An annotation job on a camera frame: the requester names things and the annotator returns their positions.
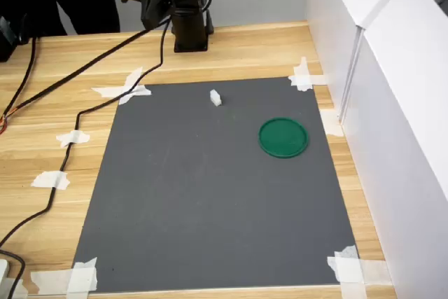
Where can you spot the small white plastic terminal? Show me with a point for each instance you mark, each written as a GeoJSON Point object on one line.
{"type": "Point", "coordinates": [216, 98]}

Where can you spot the round green lid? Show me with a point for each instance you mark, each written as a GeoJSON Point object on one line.
{"type": "Point", "coordinates": [283, 137]}

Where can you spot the white tape piece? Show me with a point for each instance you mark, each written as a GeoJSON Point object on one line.
{"type": "Point", "coordinates": [82, 276]}
{"type": "Point", "coordinates": [302, 77]}
{"type": "Point", "coordinates": [50, 180]}
{"type": "Point", "coordinates": [350, 271]}
{"type": "Point", "coordinates": [74, 137]}
{"type": "Point", "coordinates": [332, 124]}
{"type": "Point", "coordinates": [122, 89]}

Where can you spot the black equipment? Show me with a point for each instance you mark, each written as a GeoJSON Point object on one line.
{"type": "Point", "coordinates": [8, 41]}

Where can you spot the white partition panel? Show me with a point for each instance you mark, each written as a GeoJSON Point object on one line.
{"type": "Point", "coordinates": [332, 33]}
{"type": "Point", "coordinates": [402, 138]}

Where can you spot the dark grey mat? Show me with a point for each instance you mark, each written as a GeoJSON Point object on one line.
{"type": "Point", "coordinates": [210, 190]}

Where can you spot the small white box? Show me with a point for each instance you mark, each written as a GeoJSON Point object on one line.
{"type": "Point", "coordinates": [3, 268]}

